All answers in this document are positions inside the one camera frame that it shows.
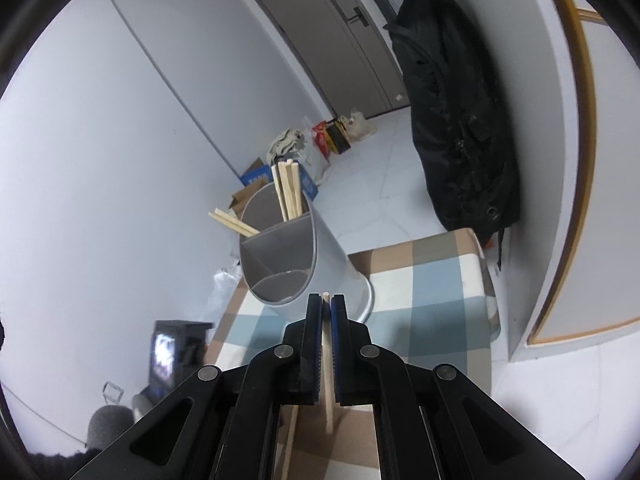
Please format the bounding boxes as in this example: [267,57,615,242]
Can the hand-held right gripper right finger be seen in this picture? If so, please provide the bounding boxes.
[330,294,586,480]

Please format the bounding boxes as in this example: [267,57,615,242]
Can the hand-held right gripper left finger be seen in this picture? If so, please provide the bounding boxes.
[70,294,323,480]

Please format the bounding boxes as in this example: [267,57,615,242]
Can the white grey utensil holder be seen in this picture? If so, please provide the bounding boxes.
[238,182,375,325]

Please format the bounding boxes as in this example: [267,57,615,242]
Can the light wooden chopstick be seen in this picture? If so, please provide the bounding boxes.
[208,212,256,239]
[285,159,299,221]
[278,161,294,222]
[291,159,305,218]
[215,208,261,235]
[271,163,290,222]

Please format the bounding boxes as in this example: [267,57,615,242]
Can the clear plastic bags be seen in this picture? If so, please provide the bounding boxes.
[207,260,246,332]

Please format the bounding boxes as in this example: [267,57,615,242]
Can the plaid tablecloth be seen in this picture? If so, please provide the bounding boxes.
[202,227,502,480]

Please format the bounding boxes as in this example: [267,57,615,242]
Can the person's left leg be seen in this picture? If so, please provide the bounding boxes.
[86,405,134,462]

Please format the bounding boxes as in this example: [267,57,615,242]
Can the brown cardboard box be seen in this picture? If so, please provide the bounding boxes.
[229,180,273,212]

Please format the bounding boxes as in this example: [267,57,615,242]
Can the white plastic bag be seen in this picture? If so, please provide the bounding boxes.
[295,117,332,187]

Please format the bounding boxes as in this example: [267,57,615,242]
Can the blue cardboard box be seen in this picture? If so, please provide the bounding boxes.
[240,157,320,201]

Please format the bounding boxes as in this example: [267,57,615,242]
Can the beige cloth bag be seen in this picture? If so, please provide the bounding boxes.
[267,129,311,162]

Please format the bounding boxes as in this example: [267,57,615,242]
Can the red snack bag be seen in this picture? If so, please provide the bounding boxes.
[312,121,334,159]

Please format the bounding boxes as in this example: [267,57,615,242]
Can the beige plastic bag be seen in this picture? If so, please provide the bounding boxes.
[345,109,379,142]

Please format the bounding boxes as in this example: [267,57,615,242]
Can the black backpack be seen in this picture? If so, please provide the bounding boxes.
[387,0,521,271]

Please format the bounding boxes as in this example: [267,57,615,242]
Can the white wardrobe with wooden trim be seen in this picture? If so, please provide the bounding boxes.
[525,0,640,347]

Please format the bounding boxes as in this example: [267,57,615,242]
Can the grey door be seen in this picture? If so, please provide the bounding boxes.
[245,0,408,118]

